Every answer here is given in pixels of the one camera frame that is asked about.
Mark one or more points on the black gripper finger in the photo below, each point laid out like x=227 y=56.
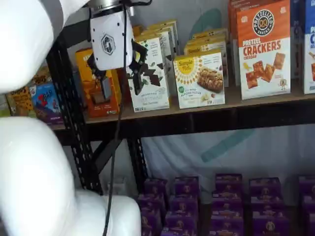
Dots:
x=106 y=88
x=137 y=81

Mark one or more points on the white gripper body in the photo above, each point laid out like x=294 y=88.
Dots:
x=108 y=41

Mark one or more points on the small white almond bar box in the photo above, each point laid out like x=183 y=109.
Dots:
x=209 y=48
x=197 y=81
x=209 y=35

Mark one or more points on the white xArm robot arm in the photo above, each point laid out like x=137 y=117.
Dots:
x=24 y=172

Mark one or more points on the white Sweet Thins box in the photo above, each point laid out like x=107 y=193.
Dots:
x=172 y=37
x=169 y=24
x=152 y=100
x=166 y=49

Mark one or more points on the orange Revival cracker box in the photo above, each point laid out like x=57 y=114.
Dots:
x=83 y=73

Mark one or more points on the blue purple Zbar box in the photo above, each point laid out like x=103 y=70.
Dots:
x=45 y=103

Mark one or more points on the yellow chocolate chip cookie box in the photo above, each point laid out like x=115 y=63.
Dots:
x=19 y=103
x=41 y=77

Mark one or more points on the orange white pretzel crackers box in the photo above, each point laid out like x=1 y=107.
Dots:
x=263 y=73
x=232 y=37

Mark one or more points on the purple Annie's box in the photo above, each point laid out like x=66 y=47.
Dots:
x=187 y=188
x=180 y=221
x=178 y=233
x=151 y=223
x=267 y=204
x=183 y=205
x=226 y=229
x=264 y=188
x=312 y=225
x=156 y=188
x=229 y=184
x=270 y=225
x=309 y=204
x=151 y=204
x=307 y=186
x=227 y=201
x=226 y=216

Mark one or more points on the blue white cracker box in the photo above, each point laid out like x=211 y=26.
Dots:
x=296 y=37
x=310 y=61

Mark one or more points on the black metal shelving rack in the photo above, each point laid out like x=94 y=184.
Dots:
x=197 y=120
x=56 y=73

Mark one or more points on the white backdrop sheet teal print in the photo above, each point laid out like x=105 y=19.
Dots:
x=246 y=159

